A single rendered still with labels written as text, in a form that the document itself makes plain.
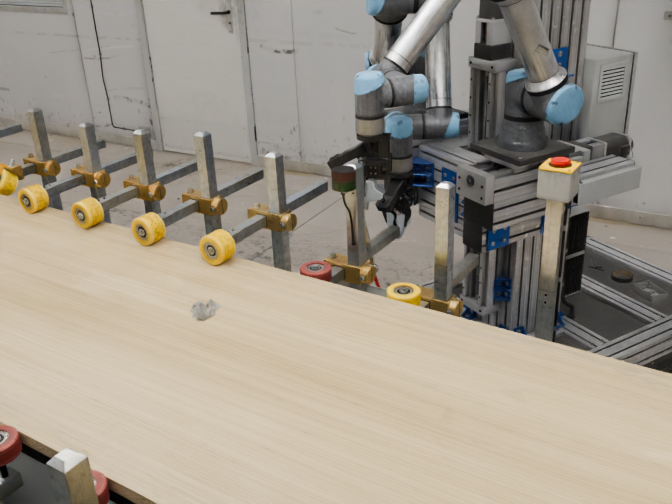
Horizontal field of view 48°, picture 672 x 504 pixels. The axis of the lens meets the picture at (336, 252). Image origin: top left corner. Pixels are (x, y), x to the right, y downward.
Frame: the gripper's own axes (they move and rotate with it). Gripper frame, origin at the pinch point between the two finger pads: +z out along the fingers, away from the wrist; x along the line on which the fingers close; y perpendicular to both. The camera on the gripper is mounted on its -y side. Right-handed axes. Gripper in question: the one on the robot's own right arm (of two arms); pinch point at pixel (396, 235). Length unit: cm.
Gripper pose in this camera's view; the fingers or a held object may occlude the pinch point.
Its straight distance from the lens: 223.0
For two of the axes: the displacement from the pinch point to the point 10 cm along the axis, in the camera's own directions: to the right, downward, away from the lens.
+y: 5.4, -3.8, 7.5
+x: -8.4, -2.0, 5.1
